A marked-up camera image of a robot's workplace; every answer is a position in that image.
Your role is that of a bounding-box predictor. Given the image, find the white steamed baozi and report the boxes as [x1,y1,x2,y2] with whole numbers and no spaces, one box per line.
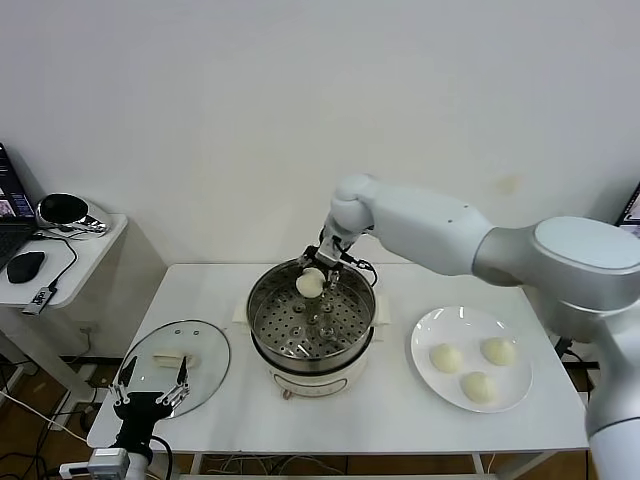
[429,343,464,375]
[480,337,518,366]
[296,267,325,298]
[460,371,500,404]

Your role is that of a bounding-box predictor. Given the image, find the black laptop beside mouse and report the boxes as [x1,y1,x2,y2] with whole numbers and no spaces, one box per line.
[0,143,41,271]

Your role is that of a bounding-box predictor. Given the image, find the white side table with mouse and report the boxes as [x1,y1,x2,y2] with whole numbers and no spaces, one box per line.
[0,213,130,409]

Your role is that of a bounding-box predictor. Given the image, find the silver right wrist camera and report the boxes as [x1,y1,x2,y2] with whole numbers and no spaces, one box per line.
[318,238,341,265]

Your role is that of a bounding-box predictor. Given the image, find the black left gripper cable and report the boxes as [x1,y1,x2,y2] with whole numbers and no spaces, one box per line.
[148,435,175,480]

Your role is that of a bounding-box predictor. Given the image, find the black computer mouse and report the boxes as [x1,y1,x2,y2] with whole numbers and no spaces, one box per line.
[6,251,46,284]

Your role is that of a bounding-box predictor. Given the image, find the grey usb hub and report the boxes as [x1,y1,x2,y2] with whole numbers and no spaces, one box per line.
[22,284,56,316]

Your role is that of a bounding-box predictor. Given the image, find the black adapter with cable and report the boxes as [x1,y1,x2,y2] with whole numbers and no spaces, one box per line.
[556,338,584,361]

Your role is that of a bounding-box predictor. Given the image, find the cream electric cooking pot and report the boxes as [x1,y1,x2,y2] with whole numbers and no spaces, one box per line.
[233,295,392,401]

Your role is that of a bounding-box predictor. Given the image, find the black usb hub cable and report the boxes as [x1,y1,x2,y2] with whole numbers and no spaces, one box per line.
[30,234,79,291]

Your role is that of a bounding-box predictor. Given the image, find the white round plate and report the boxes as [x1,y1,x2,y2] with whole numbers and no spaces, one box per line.
[411,305,534,414]

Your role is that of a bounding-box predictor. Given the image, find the glass lid cream handle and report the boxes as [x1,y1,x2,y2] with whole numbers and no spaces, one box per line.
[119,319,232,418]

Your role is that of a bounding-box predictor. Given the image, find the chrome and black headset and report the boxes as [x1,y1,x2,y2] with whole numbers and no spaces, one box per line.
[37,192,111,242]

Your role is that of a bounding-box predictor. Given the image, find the black laptop with white cable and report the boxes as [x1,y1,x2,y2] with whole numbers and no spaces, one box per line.
[618,182,640,241]

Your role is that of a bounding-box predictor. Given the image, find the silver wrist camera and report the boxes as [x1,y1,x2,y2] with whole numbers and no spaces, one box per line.
[318,238,341,265]
[58,447,132,479]

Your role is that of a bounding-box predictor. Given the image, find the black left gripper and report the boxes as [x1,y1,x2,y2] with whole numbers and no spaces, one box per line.
[110,354,193,454]

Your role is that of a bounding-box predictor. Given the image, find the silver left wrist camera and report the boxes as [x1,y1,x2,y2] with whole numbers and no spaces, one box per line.
[58,447,132,479]

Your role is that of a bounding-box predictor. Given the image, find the steel perforated steamer basket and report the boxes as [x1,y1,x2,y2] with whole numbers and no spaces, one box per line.
[247,257,377,369]

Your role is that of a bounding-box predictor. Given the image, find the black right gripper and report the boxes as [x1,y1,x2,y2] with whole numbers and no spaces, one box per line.
[294,224,363,304]

